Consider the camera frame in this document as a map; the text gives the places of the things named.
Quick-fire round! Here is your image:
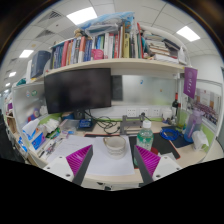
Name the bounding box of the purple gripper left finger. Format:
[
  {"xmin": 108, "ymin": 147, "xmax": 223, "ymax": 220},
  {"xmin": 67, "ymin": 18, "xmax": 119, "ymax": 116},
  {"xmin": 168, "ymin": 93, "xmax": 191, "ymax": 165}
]
[{"xmin": 66, "ymin": 145, "xmax": 93, "ymax": 186}]

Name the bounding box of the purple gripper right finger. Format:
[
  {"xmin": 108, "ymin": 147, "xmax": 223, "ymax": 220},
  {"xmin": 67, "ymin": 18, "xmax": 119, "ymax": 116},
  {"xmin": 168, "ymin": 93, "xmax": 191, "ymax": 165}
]
[{"xmin": 134, "ymin": 145, "xmax": 160, "ymax": 185}]

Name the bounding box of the clear plastic water bottle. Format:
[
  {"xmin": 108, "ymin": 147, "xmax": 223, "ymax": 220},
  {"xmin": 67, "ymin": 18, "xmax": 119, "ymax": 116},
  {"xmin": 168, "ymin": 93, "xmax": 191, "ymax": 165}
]
[{"xmin": 133, "ymin": 119, "xmax": 155, "ymax": 167}]

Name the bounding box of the purple water bottle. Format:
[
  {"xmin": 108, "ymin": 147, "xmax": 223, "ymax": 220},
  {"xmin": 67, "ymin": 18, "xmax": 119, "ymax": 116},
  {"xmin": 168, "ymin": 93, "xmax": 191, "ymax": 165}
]
[{"xmin": 184, "ymin": 110, "xmax": 202, "ymax": 143}]

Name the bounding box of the black desk mat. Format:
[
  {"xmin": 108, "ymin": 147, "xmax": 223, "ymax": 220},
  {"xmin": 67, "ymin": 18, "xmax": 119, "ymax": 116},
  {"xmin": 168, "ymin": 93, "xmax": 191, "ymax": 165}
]
[{"xmin": 129, "ymin": 126, "xmax": 191, "ymax": 159}]

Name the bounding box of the white paper sheet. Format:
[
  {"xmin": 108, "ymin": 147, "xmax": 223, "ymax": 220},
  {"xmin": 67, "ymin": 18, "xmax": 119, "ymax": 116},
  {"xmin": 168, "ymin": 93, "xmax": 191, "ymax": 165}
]
[{"xmin": 47, "ymin": 135, "xmax": 134, "ymax": 176}]

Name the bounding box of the grey metal stand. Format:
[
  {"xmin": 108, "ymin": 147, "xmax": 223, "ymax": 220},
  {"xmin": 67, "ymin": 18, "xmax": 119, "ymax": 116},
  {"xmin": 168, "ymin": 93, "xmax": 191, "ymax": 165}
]
[{"xmin": 120, "ymin": 112, "xmax": 148, "ymax": 135}]

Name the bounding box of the tissue box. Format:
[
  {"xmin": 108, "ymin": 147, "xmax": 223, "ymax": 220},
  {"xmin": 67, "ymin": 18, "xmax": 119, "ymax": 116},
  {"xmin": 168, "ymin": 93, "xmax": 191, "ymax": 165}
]
[{"xmin": 22, "ymin": 118, "xmax": 46, "ymax": 151}]

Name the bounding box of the white crumpled tissue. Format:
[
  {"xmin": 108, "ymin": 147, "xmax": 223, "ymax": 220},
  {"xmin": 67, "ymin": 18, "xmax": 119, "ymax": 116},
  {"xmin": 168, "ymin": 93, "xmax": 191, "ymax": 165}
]
[{"xmin": 192, "ymin": 130, "xmax": 209, "ymax": 151}]

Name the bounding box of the dark glass bottle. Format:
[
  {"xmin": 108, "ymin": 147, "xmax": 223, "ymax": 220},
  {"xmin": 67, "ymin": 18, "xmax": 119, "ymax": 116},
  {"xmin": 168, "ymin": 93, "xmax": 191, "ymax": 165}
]
[{"xmin": 172, "ymin": 93, "xmax": 178, "ymax": 116}]

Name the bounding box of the black computer monitor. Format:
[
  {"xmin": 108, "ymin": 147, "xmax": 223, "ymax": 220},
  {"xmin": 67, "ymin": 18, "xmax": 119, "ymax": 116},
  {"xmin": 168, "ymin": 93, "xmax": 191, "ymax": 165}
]
[{"xmin": 44, "ymin": 68, "xmax": 112, "ymax": 114}]

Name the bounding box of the purple hanging banner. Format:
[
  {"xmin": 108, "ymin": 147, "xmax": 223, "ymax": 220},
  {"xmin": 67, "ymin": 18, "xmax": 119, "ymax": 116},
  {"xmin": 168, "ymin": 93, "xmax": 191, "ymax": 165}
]
[{"xmin": 183, "ymin": 67, "xmax": 198, "ymax": 98}]

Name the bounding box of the dark blue box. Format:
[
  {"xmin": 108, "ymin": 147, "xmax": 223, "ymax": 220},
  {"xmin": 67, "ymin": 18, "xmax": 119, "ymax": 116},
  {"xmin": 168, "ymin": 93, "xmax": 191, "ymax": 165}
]
[{"xmin": 30, "ymin": 50, "xmax": 51, "ymax": 78}]

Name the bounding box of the stack of books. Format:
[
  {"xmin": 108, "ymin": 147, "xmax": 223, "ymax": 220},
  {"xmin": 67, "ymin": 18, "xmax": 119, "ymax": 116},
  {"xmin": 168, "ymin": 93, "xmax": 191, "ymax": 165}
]
[{"xmin": 142, "ymin": 31, "xmax": 180, "ymax": 63}]

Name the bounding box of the row of books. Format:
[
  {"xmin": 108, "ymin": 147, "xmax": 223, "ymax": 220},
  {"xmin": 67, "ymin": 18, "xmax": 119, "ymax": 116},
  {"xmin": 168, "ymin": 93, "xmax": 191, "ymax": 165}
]
[{"xmin": 50, "ymin": 21, "xmax": 143, "ymax": 69}]

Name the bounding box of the plastic bag on books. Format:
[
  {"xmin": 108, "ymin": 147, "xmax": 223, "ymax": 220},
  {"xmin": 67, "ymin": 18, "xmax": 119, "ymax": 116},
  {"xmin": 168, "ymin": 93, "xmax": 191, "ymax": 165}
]
[{"xmin": 79, "ymin": 11, "xmax": 134, "ymax": 36}]

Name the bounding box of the blue coiled cable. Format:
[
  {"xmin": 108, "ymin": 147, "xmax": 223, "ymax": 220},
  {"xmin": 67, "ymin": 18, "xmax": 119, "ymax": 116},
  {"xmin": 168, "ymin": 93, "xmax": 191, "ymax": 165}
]
[{"xmin": 159, "ymin": 127, "xmax": 181, "ymax": 142}]

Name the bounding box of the white wall shelf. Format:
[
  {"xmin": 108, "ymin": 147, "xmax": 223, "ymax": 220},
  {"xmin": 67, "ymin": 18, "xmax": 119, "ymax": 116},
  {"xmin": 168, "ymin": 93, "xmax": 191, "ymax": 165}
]
[{"xmin": 13, "ymin": 57, "xmax": 186, "ymax": 88}]

